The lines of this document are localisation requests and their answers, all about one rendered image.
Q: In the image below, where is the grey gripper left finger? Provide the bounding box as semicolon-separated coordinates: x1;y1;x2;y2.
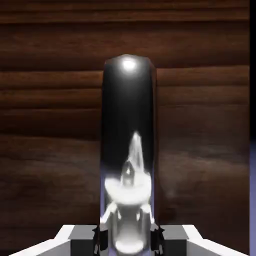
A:
7;224;101;256

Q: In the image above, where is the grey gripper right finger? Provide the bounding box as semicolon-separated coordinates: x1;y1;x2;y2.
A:
153;224;244;256

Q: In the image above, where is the dark curved metal handle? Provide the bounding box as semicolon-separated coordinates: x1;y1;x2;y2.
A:
99;53;159;256

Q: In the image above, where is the dark wood cabinet door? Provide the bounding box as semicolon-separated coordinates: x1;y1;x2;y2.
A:
0;0;251;256

